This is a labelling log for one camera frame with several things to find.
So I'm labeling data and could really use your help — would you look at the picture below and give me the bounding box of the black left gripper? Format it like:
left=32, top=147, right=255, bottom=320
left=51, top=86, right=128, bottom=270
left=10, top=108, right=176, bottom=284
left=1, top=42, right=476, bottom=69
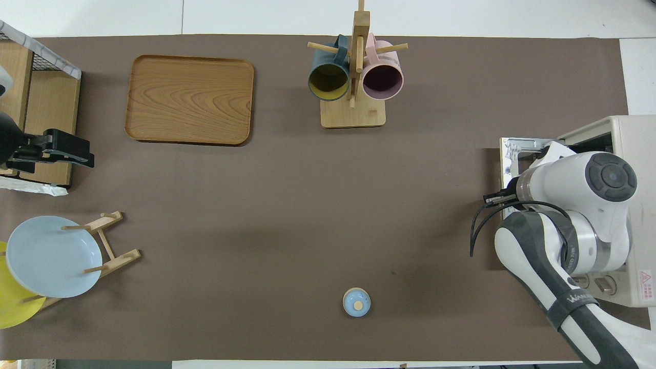
left=0, top=111, right=96, bottom=175

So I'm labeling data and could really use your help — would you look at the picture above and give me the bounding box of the oven door with window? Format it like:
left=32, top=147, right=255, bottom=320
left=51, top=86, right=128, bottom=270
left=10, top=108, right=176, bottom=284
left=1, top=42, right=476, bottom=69
left=500, top=137, right=551, bottom=221

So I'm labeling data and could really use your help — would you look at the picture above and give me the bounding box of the white toaster oven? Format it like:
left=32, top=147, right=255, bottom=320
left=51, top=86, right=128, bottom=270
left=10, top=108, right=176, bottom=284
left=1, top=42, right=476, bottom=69
left=500, top=115, right=656, bottom=308

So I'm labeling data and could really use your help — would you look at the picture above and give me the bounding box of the light blue plate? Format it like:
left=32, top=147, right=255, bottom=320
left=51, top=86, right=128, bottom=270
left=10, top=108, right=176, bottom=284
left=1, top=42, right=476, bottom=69
left=6, top=216, right=103, bottom=299

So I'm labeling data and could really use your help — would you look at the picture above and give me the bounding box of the wooden plate rack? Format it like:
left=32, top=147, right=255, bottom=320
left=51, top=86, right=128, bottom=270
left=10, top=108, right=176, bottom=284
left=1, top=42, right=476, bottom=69
left=20, top=211, right=141, bottom=311

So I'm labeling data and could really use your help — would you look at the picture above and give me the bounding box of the wooden serving tray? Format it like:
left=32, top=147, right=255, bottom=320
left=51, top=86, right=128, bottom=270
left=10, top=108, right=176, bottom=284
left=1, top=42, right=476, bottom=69
left=125, top=54, right=255, bottom=147

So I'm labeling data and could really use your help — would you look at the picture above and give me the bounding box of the yellow plate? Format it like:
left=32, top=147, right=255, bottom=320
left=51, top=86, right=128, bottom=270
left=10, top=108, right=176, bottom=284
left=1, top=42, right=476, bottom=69
left=0, top=241, right=47, bottom=330

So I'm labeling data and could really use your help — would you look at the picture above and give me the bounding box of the brown table mat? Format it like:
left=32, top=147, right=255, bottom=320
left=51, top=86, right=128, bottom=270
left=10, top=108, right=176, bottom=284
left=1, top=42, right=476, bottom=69
left=0, top=35, right=629, bottom=362

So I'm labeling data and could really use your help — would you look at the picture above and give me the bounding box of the dark teal mug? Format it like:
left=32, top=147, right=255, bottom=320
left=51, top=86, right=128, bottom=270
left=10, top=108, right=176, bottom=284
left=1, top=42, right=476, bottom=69
left=307, top=35, right=351, bottom=102

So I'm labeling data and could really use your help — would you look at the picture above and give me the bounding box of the wooden mug rack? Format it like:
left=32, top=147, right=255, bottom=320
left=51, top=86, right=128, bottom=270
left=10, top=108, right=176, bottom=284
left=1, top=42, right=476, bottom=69
left=307, top=0, right=409, bottom=129

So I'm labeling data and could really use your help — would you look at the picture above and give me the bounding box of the pink mug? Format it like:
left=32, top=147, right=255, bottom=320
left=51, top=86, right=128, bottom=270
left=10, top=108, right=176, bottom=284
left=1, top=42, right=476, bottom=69
left=362, top=34, right=405, bottom=101

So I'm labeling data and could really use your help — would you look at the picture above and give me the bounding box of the wooden shelf with wire basket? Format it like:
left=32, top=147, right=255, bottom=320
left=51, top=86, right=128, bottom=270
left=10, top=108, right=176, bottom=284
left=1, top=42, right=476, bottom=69
left=0, top=20, right=83, bottom=195

